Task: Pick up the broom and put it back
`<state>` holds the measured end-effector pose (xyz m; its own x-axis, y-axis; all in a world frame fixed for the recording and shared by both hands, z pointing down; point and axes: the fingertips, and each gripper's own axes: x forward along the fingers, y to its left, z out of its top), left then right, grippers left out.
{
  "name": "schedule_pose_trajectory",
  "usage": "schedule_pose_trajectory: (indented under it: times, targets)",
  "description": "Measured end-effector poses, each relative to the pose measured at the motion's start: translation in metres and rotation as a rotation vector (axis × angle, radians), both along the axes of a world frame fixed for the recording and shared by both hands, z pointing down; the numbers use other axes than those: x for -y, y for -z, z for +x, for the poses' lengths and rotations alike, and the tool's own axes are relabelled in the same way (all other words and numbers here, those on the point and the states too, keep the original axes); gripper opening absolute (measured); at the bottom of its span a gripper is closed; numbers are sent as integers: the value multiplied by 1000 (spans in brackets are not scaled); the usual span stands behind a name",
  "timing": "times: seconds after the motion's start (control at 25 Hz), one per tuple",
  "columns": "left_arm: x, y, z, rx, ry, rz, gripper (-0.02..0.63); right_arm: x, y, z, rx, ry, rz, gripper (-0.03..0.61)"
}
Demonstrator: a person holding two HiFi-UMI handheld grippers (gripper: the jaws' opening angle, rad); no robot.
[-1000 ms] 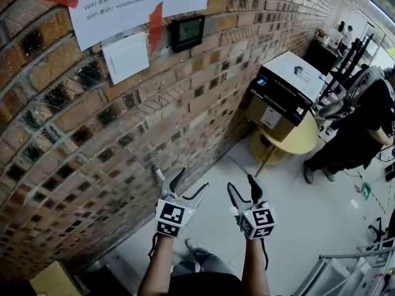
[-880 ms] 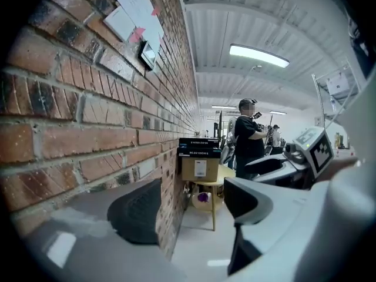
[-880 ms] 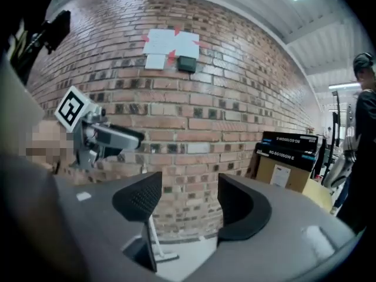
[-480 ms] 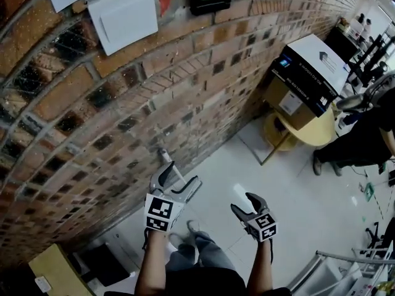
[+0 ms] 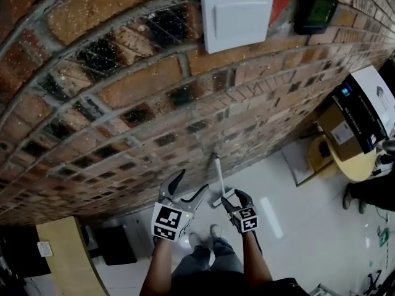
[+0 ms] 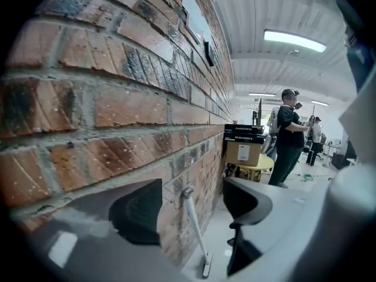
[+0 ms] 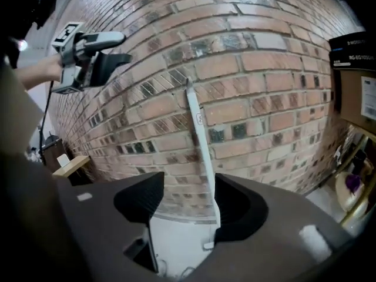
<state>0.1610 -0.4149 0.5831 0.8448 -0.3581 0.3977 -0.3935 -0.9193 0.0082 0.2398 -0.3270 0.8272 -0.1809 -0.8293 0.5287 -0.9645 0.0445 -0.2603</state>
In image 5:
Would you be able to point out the round wooden table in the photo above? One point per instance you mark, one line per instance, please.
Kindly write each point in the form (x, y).
(355, 168)

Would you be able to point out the person's left grey shoe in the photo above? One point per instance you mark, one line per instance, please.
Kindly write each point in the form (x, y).
(194, 240)

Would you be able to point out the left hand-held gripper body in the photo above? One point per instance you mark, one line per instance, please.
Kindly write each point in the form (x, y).
(168, 220)

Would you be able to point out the person's right grey shoe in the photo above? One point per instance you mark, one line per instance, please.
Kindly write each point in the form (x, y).
(216, 231)

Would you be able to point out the light wooden desk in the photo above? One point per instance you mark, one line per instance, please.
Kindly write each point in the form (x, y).
(71, 257)

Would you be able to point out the person's legs in grey trousers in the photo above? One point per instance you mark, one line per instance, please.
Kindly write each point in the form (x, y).
(210, 257)

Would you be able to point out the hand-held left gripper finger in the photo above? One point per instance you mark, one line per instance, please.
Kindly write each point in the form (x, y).
(197, 197)
(172, 182)

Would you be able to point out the green floor sign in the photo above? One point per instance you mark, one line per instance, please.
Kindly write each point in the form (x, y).
(383, 237)

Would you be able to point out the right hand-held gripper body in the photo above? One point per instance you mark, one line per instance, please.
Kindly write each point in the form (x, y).
(244, 220)

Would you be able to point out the white broom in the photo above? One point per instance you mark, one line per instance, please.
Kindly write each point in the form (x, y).
(219, 177)

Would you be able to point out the brown cardboard box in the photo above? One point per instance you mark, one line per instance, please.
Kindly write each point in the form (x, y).
(339, 134)

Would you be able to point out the person's left forearm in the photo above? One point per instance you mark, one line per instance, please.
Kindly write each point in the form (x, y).
(160, 267)

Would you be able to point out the person's black shirt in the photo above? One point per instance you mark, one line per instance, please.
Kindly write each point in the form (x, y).
(222, 284)

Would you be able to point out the black tripod stand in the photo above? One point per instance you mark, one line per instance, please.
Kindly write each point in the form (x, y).
(378, 284)

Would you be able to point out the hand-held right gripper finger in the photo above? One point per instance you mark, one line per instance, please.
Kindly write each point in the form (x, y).
(243, 198)
(227, 205)

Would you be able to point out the person's grey shoe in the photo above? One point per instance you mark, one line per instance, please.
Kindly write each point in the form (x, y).
(216, 231)
(194, 240)

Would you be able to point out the white floor board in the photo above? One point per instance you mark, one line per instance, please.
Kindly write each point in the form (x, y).
(301, 165)

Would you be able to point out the black floor box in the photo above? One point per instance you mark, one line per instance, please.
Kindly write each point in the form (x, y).
(114, 245)

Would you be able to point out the red wall sticker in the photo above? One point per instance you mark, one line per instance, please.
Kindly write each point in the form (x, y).
(282, 0)

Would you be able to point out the person's right forearm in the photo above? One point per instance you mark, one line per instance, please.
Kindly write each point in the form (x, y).
(254, 261)

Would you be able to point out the white wall light switch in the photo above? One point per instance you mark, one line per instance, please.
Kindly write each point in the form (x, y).
(236, 15)

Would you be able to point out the black and white carton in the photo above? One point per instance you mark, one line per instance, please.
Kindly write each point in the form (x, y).
(367, 103)

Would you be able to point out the white label card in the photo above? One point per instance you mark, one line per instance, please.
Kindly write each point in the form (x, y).
(45, 248)

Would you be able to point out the black wall-mounted device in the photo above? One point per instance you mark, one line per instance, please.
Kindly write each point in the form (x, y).
(314, 12)

